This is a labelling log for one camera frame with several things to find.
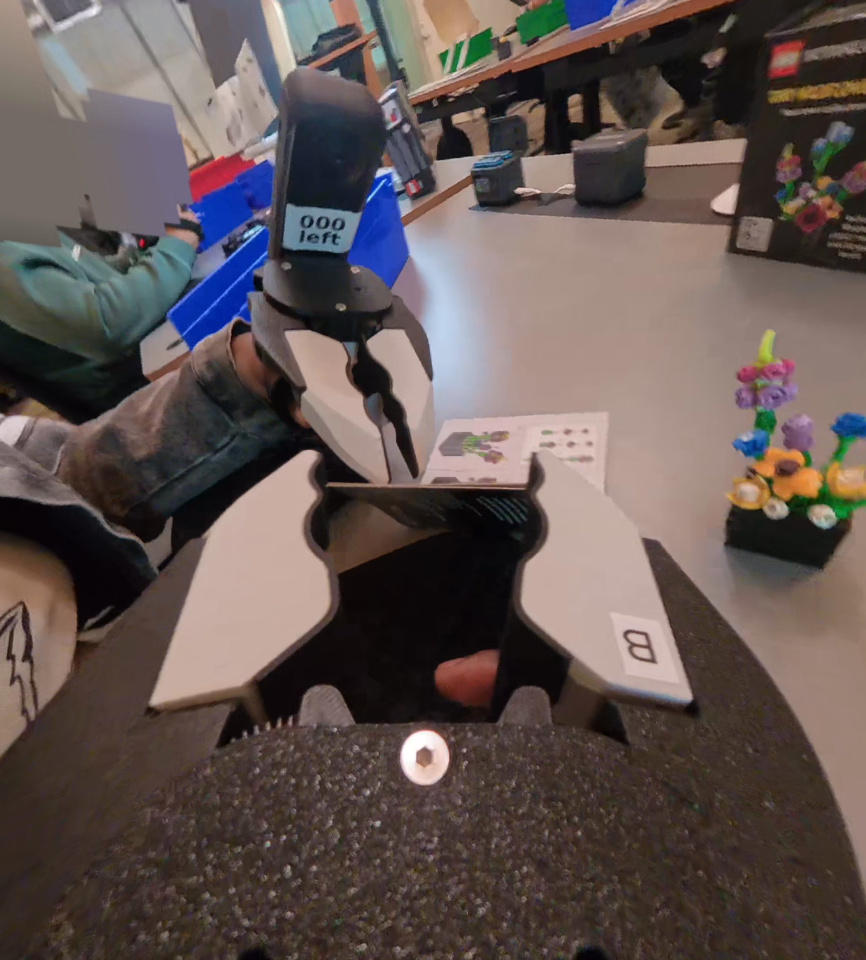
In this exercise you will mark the person's left hand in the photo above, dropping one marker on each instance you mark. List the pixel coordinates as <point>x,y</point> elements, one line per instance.
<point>283,390</point>

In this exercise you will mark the person's right hand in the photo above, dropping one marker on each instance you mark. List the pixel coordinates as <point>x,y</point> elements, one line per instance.
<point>466,679</point>

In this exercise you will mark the green plastic bin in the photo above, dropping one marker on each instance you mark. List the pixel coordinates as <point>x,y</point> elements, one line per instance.
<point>541,22</point>

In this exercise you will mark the black lego set box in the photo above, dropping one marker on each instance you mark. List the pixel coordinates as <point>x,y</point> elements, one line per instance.
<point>815,112</point>

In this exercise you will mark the dark grey case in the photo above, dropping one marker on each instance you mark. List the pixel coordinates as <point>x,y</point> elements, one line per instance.
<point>609,169</point>

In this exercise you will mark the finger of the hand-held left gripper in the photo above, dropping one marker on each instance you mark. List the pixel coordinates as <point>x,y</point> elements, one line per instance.
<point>414,390</point>
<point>328,405</point>

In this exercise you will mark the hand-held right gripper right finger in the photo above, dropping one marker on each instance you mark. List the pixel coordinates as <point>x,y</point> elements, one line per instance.
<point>598,592</point>

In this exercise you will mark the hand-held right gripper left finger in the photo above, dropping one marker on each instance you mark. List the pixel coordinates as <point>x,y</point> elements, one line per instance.
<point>252,585</point>

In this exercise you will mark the black case with blue top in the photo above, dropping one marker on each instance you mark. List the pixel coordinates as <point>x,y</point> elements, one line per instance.
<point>496,184</point>

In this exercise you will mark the small black lego box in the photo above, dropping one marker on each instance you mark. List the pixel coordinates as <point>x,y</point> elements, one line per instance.
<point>410,150</point>

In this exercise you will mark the blue plastic bin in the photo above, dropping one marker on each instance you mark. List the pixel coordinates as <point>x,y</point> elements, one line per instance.
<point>590,13</point>
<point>207,307</point>
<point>237,202</point>

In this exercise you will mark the lego instruction booklet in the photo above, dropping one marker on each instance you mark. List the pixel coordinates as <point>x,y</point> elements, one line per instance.
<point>553,442</point>

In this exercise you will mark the lego flower bouquet model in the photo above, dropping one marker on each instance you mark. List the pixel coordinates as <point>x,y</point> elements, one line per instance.
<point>785,536</point>

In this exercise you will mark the red plastic bin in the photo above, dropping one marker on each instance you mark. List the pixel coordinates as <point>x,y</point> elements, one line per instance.
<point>215,176</point>

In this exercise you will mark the long wooden table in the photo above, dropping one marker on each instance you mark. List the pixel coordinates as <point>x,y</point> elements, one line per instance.
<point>523,64</point>

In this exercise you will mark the person's left forearm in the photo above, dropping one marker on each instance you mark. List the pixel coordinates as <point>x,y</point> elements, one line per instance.
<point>177,442</point>

